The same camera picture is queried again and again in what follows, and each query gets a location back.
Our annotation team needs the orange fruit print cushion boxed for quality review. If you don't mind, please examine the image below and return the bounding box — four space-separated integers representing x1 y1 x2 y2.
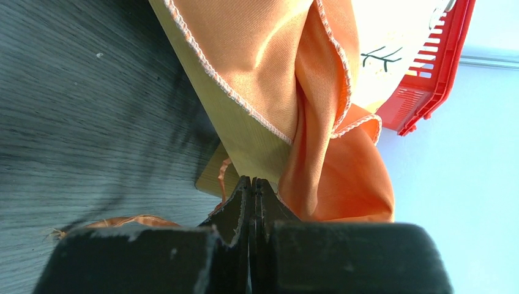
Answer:
44 0 457 241

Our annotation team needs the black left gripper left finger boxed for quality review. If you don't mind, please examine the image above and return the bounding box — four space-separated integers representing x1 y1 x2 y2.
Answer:
197 176 252 293

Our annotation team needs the red plastic shopping basket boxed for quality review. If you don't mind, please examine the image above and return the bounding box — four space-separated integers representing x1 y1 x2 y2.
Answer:
377 0 476 136

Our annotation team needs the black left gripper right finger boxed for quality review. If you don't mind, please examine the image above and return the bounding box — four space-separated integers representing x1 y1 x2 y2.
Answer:
251 178 300 293

